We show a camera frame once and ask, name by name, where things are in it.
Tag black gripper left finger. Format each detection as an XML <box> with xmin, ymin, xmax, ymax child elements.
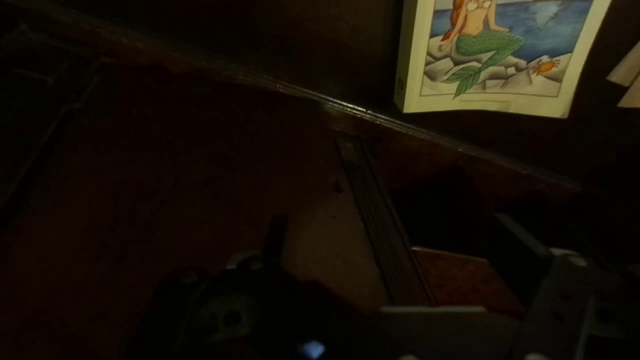
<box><xmin>129</xmin><ymin>213</ymin><xmax>299</xmax><ymax>360</ymax></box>

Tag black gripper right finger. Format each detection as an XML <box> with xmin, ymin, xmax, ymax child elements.
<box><xmin>516</xmin><ymin>246</ymin><xmax>606</xmax><ymax>360</ymax></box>

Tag blue John Grisham paperback book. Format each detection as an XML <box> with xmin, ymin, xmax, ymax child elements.
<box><xmin>283</xmin><ymin>132</ymin><xmax>437</xmax><ymax>316</ymax></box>

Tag dark wooden secretary desk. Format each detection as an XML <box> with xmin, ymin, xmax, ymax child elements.
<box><xmin>0</xmin><ymin>0</ymin><xmax>640</xmax><ymax>360</ymax></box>

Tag white folded paper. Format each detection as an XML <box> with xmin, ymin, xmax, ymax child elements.
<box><xmin>606</xmin><ymin>38</ymin><xmax>640</xmax><ymax>111</ymax></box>

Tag stacked books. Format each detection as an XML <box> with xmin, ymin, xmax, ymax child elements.
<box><xmin>395</xmin><ymin>0</ymin><xmax>614</xmax><ymax>122</ymax></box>

